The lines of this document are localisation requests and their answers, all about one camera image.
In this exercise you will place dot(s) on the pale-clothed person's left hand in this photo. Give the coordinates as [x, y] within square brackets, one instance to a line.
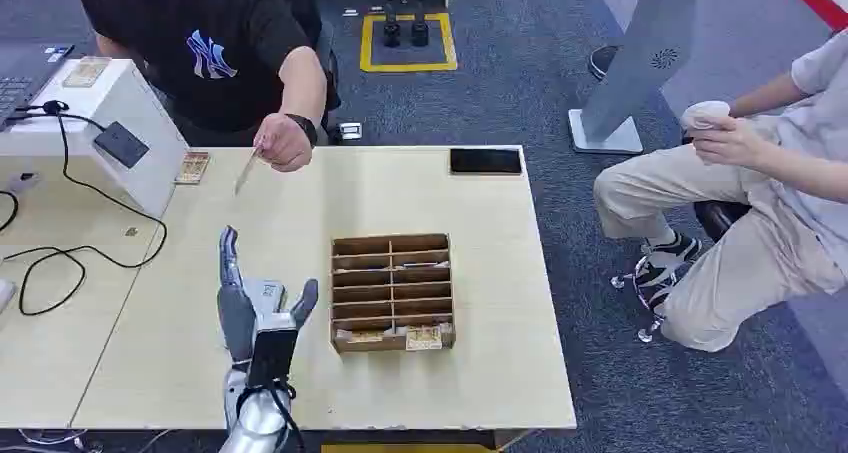
[725, 142]

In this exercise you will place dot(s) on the seated person's left hand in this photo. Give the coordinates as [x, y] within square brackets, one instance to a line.
[286, 144]

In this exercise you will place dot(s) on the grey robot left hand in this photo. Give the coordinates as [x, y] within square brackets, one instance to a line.
[236, 317]

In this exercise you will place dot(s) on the thin pale card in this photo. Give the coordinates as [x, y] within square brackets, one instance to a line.
[246, 171]

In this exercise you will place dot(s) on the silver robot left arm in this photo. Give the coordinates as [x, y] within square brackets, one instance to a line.
[262, 418]

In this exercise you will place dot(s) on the black wristwatch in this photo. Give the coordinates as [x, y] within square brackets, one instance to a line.
[306, 128]

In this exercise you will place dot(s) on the white paper cup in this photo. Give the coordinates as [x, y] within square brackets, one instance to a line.
[704, 114]

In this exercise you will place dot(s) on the small white floor socket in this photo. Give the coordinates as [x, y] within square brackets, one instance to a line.
[350, 131]

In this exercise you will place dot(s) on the black stool with chrome base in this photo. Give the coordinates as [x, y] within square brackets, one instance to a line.
[719, 219]

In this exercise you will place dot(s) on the stack of brown cards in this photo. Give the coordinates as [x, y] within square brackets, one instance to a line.
[193, 168]

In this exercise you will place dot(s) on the person in pale clothes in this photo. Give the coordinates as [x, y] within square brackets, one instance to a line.
[762, 251]

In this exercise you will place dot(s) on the grey standing panel, white base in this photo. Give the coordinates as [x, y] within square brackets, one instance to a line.
[636, 66]

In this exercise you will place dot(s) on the pale card lying flat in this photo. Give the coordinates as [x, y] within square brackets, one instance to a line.
[361, 336]

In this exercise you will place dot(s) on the person in black shirt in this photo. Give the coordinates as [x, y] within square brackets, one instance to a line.
[199, 46]

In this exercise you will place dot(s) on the yellow floor tape square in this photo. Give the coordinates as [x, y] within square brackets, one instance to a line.
[408, 67]

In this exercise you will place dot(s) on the black shoe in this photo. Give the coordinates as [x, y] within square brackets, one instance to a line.
[601, 61]

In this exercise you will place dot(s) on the black robot foot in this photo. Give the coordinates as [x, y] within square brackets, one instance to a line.
[391, 31]
[419, 30]

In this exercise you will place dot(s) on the wooden card sorting box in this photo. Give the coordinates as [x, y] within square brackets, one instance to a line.
[392, 294]

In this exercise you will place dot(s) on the black card reader pad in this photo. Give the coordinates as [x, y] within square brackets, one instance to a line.
[121, 144]

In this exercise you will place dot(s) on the white card reader housing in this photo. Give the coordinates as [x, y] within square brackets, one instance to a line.
[99, 132]

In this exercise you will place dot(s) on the yellow printed card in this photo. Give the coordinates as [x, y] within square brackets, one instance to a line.
[424, 338]

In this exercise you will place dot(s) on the black smartphone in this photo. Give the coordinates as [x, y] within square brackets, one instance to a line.
[485, 161]

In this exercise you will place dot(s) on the brown card on housing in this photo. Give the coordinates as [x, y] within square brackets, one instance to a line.
[86, 72]

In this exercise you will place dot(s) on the dark laptop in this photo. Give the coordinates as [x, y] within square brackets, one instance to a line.
[23, 76]

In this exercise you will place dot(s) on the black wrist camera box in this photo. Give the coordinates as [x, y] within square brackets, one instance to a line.
[272, 357]

